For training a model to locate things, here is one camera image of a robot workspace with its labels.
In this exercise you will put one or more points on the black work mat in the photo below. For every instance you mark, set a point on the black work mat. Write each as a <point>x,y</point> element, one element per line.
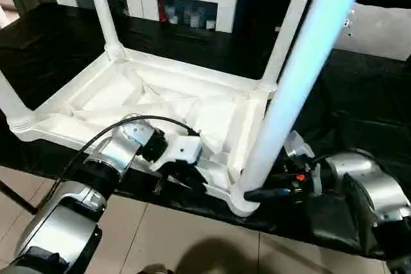
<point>366,107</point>

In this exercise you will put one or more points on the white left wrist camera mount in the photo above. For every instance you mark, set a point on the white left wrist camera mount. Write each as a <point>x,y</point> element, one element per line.
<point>180,152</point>

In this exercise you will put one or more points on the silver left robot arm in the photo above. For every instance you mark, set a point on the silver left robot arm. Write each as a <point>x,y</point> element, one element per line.
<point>83,190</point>

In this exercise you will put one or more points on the black stand leg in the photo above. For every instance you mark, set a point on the black stand leg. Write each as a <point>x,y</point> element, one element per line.
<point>18,197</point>

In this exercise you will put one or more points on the white padded sheet with fitting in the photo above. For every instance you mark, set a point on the white padded sheet with fitting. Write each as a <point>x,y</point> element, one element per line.
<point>379,33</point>

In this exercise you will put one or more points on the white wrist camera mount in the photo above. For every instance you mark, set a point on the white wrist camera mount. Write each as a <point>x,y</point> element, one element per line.
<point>298,149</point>
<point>180,152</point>

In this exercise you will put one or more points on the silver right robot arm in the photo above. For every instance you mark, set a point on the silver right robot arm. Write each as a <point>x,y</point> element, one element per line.
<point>372,190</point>

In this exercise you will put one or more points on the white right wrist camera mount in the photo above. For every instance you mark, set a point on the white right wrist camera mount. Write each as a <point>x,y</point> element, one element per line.
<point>298,149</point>

